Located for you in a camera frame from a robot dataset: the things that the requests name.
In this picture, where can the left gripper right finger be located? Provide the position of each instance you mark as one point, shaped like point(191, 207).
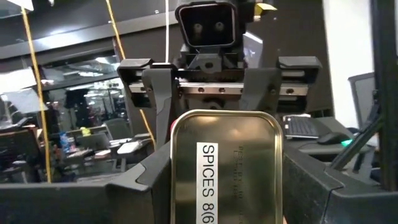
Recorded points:
point(304, 193)

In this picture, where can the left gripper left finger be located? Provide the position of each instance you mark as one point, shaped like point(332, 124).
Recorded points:
point(140, 193)

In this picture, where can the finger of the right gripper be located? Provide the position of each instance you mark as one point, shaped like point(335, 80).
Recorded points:
point(261, 90)
point(163, 99)

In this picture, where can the black pepper spice tin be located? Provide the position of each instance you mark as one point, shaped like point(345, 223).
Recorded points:
point(242, 161)

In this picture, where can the dark desk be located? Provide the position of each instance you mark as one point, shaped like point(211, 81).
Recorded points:
point(311, 149)

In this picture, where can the black keyboard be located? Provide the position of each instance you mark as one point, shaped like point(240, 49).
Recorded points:
point(300, 127)

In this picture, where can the grey office chair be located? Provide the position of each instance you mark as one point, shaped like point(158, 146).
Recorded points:
point(362, 99)
point(118, 129)

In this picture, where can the black computer mouse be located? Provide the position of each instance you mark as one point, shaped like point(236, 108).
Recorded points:
point(332, 138)

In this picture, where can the black diagonal brace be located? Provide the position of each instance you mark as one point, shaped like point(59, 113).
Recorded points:
point(357, 143)

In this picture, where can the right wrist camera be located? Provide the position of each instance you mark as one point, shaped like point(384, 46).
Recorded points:
point(206, 25)

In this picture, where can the black upright post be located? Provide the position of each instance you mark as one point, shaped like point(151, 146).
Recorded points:
point(385, 93)

